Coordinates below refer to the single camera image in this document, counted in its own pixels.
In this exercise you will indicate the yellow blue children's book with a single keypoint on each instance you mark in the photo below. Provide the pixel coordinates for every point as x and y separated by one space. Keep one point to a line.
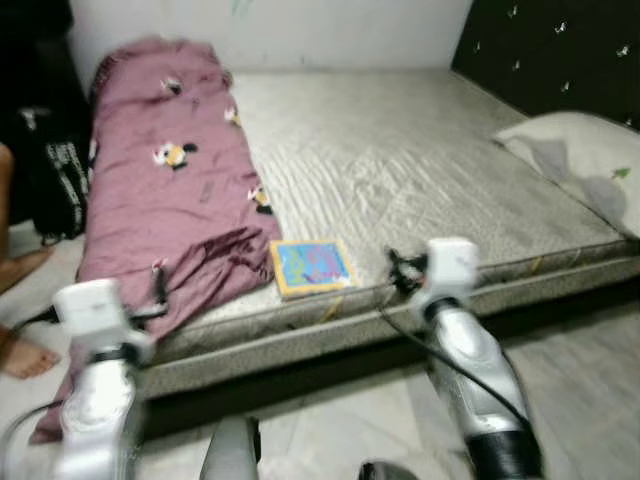
312 265

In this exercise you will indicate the purple cartoon print blanket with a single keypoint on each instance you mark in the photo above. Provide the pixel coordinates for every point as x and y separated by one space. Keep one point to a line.
160 200

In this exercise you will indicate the white pillow with green tree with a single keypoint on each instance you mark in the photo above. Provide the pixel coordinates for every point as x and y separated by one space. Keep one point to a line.
580 150

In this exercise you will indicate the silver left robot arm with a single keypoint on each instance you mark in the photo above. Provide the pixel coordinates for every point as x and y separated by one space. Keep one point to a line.
95 410

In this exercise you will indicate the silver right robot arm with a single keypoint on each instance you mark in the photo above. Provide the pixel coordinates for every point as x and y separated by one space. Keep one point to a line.
480 370

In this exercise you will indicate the white quilted mattress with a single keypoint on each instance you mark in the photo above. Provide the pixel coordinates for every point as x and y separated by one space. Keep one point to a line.
400 150

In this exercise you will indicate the black printed bag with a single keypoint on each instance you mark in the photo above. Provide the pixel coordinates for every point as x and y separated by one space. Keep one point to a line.
60 170

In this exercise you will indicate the silver left robot leg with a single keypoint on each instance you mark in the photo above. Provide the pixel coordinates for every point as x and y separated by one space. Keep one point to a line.
232 455

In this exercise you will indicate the silver robot leg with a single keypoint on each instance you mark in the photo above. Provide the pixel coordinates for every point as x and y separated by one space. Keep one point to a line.
232 455
390 472

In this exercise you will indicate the silver right robot leg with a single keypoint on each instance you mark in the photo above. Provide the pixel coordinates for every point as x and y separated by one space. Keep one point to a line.
390 472

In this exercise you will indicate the black tufted headboard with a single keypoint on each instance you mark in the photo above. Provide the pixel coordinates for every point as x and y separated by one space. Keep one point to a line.
560 50

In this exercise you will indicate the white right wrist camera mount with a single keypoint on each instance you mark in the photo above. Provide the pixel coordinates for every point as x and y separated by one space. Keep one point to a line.
450 265

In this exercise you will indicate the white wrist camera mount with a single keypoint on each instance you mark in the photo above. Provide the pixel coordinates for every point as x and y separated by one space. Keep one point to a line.
90 310
450 265

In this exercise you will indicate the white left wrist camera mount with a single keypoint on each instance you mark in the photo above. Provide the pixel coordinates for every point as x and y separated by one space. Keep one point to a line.
90 310

